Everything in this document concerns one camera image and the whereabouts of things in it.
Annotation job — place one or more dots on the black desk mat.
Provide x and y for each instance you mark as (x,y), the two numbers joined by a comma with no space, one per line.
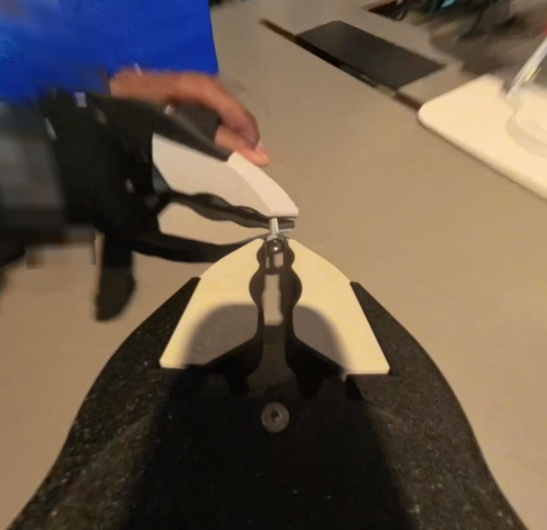
(367,51)

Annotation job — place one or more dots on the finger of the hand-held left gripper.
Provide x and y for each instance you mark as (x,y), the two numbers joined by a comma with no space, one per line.
(192,247)
(239,183)

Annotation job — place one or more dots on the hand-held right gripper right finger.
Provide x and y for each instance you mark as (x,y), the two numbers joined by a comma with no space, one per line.
(337,320)

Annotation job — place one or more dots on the white document stand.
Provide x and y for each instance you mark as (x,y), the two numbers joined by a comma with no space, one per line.
(470,124)

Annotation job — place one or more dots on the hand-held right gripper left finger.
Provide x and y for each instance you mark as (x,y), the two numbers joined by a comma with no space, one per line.
(205,316)

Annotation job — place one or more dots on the blue plastic bin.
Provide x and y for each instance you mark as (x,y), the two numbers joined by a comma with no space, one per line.
(128,25)

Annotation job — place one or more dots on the person's left hand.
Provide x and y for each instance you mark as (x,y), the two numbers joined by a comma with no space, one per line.
(192,94)

